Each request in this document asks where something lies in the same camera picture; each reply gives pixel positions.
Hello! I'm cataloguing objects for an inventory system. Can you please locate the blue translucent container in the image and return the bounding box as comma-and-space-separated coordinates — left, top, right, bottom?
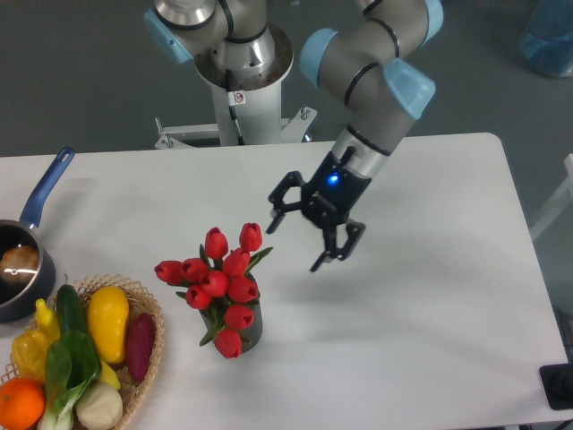
519, 0, 572, 78

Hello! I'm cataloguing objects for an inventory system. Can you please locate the green bok choy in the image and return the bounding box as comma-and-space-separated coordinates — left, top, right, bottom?
38, 330, 101, 429

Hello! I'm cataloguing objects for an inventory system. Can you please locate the beige garlic bulb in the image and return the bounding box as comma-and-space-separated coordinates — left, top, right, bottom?
76, 383, 123, 430

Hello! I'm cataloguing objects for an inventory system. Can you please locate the blue handled saucepan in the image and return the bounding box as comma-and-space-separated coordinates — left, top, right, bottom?
1, 147, 75, 323

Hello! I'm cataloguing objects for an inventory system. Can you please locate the green cucumber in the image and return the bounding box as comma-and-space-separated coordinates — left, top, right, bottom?
56, 283, 90, 335

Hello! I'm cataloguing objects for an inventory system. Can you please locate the orange fruit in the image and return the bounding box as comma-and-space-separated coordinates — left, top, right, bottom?
1, 377, 46, 430

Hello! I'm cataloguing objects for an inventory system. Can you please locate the black device at edge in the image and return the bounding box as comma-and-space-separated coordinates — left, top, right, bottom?
539, 363, 573, 410

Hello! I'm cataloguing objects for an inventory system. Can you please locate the red tulip bouquet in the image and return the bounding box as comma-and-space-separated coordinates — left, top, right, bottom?
154, 222, 275, 360

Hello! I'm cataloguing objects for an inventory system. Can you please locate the brown bread roll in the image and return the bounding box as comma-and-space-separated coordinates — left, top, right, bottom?
1, 245, 39, 284

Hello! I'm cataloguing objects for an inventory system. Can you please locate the purple sweet potato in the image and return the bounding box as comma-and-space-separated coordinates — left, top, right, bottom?
125, 313, 156, 383

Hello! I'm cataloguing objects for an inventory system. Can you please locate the black cable on pedestal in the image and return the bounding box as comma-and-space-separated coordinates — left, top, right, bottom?
224, 69, 246, 147

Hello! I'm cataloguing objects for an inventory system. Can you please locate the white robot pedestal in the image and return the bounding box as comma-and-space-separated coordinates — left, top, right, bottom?
155, 23, 317, 150

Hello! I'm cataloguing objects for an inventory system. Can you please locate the small yellow pepper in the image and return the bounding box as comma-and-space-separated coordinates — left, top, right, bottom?
35, 298, 60, 341

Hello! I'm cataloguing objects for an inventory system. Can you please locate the dark grey ribbed vase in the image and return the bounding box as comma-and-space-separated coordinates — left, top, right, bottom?
200, 274, 263, 359

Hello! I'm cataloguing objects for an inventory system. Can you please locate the white furniture frame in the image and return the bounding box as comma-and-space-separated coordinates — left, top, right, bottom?
529, 154, 572, 241

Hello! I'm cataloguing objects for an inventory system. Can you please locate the yellow bell pepper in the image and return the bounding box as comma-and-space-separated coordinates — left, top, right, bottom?
12, 329, 53, 383

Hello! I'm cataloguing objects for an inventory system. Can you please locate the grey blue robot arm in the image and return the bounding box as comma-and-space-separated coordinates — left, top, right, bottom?
144, 1, 443, 262

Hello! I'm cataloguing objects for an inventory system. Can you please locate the yellow squash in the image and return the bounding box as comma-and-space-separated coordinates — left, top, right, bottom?
87, 286, 130, 365

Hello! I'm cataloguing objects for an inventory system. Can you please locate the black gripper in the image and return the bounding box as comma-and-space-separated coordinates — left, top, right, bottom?
266, 150, 372, 272

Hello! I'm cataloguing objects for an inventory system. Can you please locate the yellow banana piece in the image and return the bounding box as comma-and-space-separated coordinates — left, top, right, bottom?
98, 361, 121, 391

